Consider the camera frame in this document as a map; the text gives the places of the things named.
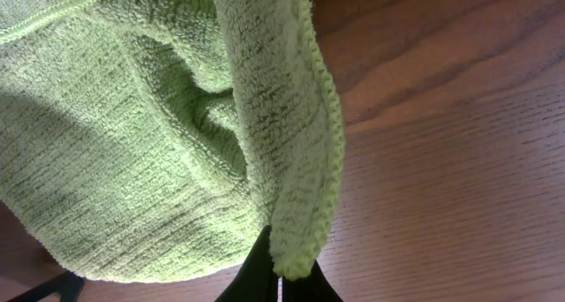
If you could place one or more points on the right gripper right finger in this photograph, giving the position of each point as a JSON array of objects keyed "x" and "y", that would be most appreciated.
[{"x": 314, "y": 288}]

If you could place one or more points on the light green microfibre cloth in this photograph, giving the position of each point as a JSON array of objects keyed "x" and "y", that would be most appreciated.
[{"x": 152, "y": 140}]

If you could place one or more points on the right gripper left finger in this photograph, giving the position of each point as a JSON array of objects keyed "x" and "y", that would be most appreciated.
[{"x": 256, "y": 280}]

